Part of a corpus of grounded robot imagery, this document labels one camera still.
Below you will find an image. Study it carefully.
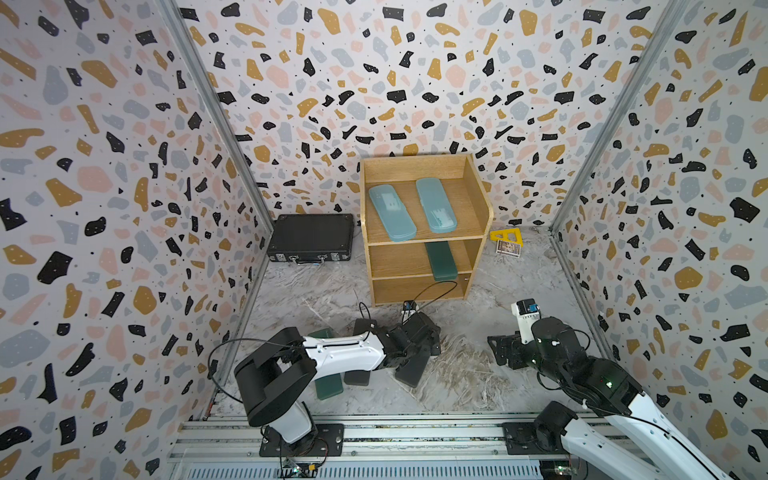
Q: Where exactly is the dark green pencil case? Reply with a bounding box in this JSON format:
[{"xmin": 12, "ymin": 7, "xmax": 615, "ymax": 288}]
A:
[
  {"xmin": 310, "ymin": 328, "xmax": 344, "ymax": 400},
  {"xmin": 425, "ymin": 241, "xmax": 458, "ymax": 282}
]

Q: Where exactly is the black pencil case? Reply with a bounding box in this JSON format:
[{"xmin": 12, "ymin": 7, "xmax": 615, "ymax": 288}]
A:
[
  {"xmin": 343, "ymin": 317, "xmax": 376, "ymax": 387},
  {"xmin": 394, "ymin": 348, "xmax": 431, "ymax": 388}
]

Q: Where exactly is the light blue pencil case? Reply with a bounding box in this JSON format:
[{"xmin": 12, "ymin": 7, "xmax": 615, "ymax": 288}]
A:
[
  {"xmin": 369, "ymin": 184, "xmax": 417, "ymax": 242},
  {"xmin": 416, "ymin": 178, "xmax": 458, "ymax": 233}
]

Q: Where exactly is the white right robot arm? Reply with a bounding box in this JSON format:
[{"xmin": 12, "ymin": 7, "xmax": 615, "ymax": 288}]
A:
[{"xmin": 487, "ymin": 314, "xmax": 728, "ymax": 479}]

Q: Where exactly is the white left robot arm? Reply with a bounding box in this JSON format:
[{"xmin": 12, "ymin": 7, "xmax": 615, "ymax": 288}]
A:
[{"xmin": 234, "ymin": 312, "xmax": 441, "ymax": 444}]

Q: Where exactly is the wooden three-tier shelf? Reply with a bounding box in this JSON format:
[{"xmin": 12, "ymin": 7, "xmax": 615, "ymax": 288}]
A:
[{"xmin": 360, "ymin": 154, "xmax": 494, "ymax": 305}]

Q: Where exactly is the small photo card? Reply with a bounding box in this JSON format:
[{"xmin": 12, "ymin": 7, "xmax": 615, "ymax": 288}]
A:
[{"xmin": 496, "ymin": 240, "xmax": 522, "ymax": 258}]

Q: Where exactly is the yellow triangle ruler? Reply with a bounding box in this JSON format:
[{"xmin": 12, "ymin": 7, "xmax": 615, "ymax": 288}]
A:
[{"xmin": 490, "ymin": 228, "xmax": 524, "ymax": 247}]

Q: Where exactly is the black briefcase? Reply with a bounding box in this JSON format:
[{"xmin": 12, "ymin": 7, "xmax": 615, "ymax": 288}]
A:
[{"xmin": 267, "ymin": 213, "xmax": 355, "ymax": 264}]

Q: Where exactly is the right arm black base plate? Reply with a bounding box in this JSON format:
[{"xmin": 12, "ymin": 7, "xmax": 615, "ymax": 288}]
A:
[{"xmin": 501, "ymin": 419, "xmax": 577, "ymax": 455}]

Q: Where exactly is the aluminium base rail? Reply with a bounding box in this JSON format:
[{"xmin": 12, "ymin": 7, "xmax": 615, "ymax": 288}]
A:
[{"xmin": 167, "ymin": 412, "xmax": 679, "ymax": 480}]

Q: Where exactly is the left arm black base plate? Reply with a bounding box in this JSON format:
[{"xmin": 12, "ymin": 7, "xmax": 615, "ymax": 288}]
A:
[{"xmin": 259, "ymin": 423, "xmax": 345, "ymax": 458}]

